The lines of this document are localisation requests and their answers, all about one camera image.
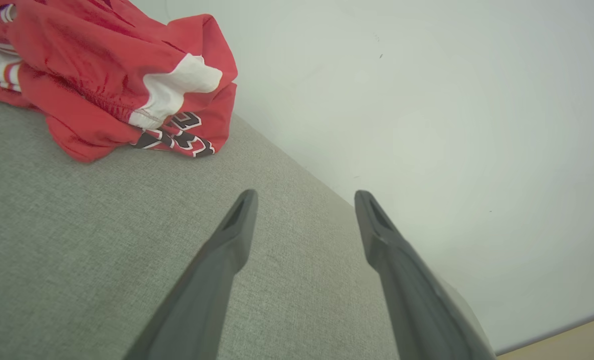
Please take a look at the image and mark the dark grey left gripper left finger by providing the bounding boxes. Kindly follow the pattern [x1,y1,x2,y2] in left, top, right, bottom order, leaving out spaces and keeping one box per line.
[123,189,259,360]

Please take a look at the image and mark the red shorts with white stripes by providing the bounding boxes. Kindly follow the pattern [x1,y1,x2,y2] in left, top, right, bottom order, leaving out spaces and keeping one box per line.
[0,0,239,164]

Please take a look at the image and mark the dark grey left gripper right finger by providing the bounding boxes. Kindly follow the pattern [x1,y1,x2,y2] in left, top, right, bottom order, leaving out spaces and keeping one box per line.
[354,190,498,360]

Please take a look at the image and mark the red jersey with navy lettering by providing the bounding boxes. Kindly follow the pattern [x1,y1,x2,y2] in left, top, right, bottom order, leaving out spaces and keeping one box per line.
[0,2,239,159]

